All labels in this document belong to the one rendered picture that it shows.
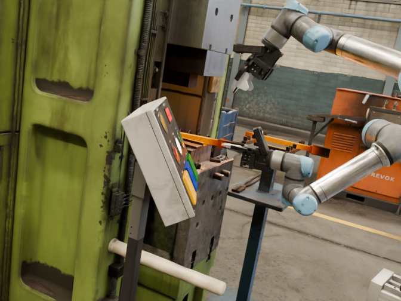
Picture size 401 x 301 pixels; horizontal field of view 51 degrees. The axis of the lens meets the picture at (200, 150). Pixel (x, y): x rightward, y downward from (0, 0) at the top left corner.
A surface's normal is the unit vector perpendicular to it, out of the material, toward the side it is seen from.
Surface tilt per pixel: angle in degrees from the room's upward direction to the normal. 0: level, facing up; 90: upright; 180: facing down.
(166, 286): 90
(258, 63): 91
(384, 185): 90
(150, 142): 90
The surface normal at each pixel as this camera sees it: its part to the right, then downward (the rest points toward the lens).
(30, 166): 0.83, 0.25
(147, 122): -0.01, 0.22
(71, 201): -0.43, 0.13
